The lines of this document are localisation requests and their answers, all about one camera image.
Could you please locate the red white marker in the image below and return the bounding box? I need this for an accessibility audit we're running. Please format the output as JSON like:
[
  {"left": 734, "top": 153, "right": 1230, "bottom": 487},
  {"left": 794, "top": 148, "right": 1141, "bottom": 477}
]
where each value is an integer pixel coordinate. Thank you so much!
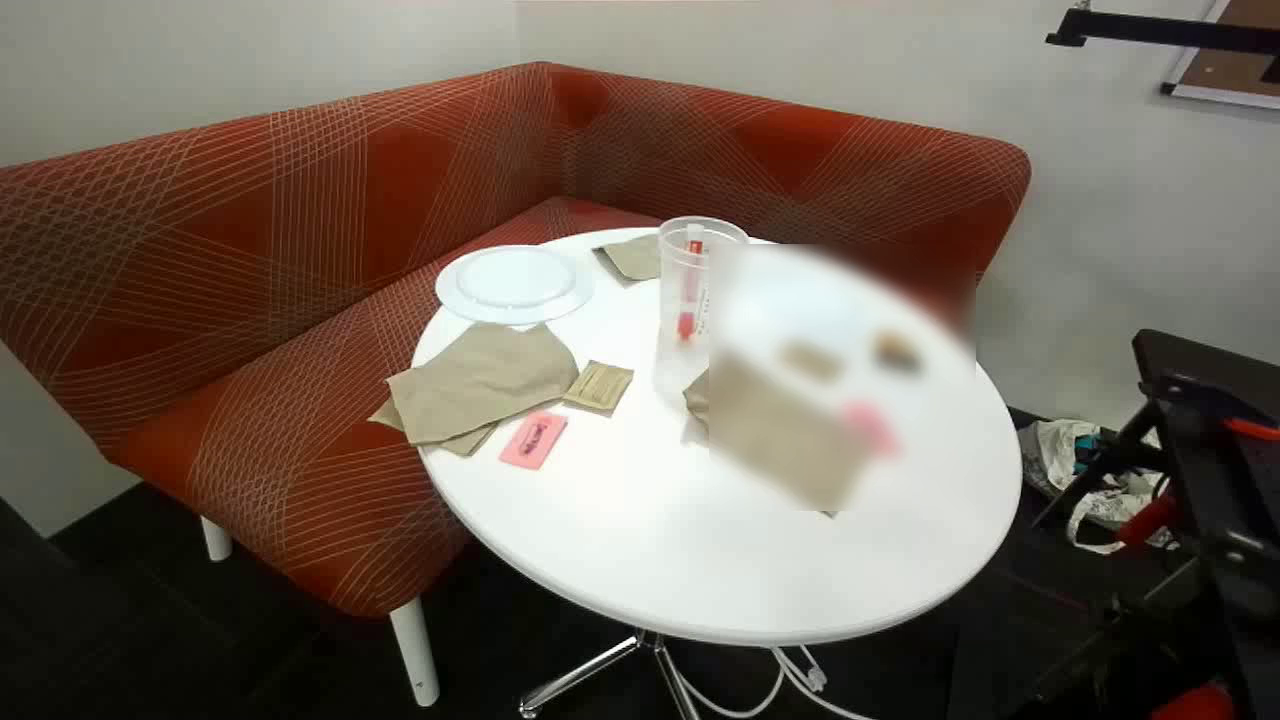
[{"left": 671, "top": 238, "right": 712, "bottom": 351}]

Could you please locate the clear plastic cup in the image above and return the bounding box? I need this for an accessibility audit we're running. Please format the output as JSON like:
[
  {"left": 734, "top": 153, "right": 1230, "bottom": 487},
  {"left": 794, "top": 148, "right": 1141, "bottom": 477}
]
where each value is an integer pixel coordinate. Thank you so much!
[{"left": 650, "top": 213, "right": 753, "bottom": 405}]

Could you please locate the small brown sugar packet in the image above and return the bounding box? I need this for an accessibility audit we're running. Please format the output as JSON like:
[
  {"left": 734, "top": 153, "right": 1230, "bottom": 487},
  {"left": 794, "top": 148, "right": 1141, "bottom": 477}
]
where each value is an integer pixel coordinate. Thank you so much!
[
  {"left": 772, "top": 341, "right": 852, "bottom": 387},
  {"left": 554, "top": 358, "right": 640, "bottom": 421}
]

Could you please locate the pink sweetener packet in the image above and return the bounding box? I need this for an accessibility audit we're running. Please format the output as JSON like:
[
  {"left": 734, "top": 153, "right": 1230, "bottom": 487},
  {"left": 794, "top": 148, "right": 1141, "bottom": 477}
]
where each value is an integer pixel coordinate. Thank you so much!
[
  {"left": 837, "top": 396, "right": 902, "bottom": 462},
  {"left": 496, "top": 407, "right": 570, "bottom": 477}
]

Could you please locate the white round plate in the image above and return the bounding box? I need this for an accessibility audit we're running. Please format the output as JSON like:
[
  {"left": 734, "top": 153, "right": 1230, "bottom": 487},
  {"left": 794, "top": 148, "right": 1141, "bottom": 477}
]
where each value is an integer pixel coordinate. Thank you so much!
[
  {"left": 731, "top": 257, "right": 873, "bottom": 346},
  {"left": 430, "top": 241, "right": 594, "bottom": 331}
]

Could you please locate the dark printed tea packet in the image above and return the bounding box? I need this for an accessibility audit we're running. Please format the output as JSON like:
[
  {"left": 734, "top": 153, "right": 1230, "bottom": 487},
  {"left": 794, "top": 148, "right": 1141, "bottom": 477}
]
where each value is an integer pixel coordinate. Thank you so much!
[{"left": 866, "top": 330, "right": 929, "bottom": 378}]

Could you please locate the chrome table base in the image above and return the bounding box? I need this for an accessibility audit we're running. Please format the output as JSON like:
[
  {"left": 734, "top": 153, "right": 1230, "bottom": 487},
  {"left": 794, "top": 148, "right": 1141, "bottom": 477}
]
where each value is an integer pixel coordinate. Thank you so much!
[{"left": 516, "top": 631, "right": 696, "bottom": 720}]

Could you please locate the orange patterned corner sofa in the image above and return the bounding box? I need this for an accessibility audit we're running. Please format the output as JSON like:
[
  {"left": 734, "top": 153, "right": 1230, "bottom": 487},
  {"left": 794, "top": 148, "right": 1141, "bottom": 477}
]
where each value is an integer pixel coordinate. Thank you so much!
[{"left": 0, "top": 58, "right": 1036, "bottom": 713}]

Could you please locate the white teal cloth bundle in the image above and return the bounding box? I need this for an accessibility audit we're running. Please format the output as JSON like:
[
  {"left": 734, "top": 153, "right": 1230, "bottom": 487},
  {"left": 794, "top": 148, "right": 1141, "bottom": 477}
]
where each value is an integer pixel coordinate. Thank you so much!
[{"left": 1015, "top": 411, "right": 1163, "bottom": 557}]

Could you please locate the black robot stand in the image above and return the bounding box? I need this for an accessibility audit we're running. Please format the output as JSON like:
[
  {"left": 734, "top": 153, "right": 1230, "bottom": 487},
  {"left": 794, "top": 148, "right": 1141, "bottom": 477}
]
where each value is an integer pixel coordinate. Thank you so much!
[{"left": 1023, "top": 330, "right": 1280, "bottom": 720}]

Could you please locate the black metal bar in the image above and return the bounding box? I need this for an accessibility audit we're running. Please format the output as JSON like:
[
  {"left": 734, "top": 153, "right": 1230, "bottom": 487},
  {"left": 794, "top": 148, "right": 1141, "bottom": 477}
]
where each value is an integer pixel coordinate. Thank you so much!
[{"left": 1044, "top": 5, "right": 1280, "bottom": 58}]

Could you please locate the framed cork board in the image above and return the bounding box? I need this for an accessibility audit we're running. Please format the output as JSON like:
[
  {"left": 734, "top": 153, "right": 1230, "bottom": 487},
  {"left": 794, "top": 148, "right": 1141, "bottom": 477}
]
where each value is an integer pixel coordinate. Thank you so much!
[{"left": 1155, "top": 0, "right": 1280, "bottom": 111}]

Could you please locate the white cable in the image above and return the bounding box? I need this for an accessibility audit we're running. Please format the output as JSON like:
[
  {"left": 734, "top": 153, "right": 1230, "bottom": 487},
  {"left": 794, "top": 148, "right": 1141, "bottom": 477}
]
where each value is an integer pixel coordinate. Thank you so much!
[{"left": 657, "top": 637, "right": 873, "bottom": 720}]

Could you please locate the black clamp orange handle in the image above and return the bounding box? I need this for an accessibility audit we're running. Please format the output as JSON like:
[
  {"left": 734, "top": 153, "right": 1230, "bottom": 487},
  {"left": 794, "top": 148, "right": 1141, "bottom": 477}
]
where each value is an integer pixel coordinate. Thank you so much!
[
  {"left": 1220, "top": 411, "right": 1280, "bottom": 453},
  {"left": 1114, "top": 493, "right": 1184, "bottom": 554}
]

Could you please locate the red clamp handle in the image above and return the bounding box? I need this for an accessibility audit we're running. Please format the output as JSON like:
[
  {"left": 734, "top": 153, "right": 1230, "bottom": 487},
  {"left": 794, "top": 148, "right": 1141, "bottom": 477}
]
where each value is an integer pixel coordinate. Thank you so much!
[{"left": 1150, "top": 675, "right": 1244, "bottom": 720}]

